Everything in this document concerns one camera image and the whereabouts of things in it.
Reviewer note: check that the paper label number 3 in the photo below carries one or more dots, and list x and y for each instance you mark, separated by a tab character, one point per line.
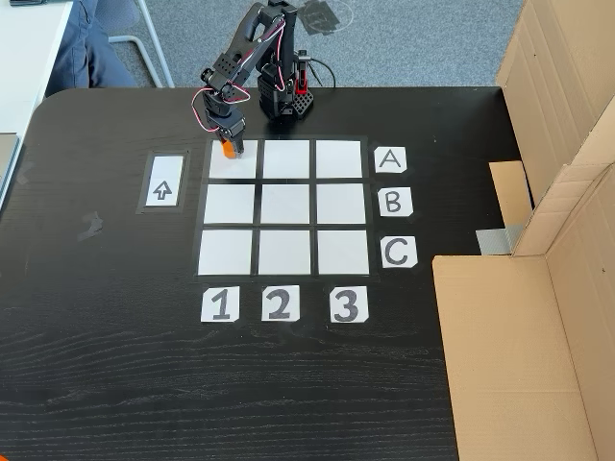
349	304

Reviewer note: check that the grey metal chair frame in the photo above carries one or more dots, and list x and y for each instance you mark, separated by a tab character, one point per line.
154	57

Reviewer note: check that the small orange object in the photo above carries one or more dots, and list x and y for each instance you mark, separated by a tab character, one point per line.
6	457

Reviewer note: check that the paper label letter B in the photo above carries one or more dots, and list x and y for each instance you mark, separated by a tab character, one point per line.
395	202

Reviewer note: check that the brown cardboard box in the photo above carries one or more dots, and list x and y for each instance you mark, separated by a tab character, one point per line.
504	360
552	48

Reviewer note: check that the paper label letter A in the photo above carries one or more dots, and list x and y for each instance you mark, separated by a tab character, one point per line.
390	160

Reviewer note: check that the grey duct tape strip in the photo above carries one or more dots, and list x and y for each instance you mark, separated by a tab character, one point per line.
497	239

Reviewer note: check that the red and black clamp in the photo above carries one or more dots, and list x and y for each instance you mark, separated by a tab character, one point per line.
302	77

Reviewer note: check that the white nine-square grid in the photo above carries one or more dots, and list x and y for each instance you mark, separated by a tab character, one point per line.
285	206

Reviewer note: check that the white arrow paper sheet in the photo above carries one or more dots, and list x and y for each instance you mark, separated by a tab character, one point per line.
163	182

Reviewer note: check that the paper label number 1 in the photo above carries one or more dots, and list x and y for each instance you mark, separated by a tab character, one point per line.
220	304

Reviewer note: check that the clear tape scrap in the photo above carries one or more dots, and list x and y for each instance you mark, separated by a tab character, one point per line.
25	174

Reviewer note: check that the clear tape scraps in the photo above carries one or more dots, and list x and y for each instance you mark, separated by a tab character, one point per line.
90	226

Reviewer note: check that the paper label letter C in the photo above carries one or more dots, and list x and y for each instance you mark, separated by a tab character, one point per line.
399	252

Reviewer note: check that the white side table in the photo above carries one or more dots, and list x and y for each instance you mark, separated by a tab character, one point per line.
24	57

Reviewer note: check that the black floor tape mark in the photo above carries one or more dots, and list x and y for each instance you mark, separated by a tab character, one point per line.
327	19

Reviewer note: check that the person's leg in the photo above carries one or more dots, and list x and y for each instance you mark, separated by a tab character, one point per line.
81	53

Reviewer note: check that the paper label number 2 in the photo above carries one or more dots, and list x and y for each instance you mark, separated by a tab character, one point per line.
280	303

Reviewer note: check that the orange round token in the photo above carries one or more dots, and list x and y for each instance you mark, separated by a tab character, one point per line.
227	150

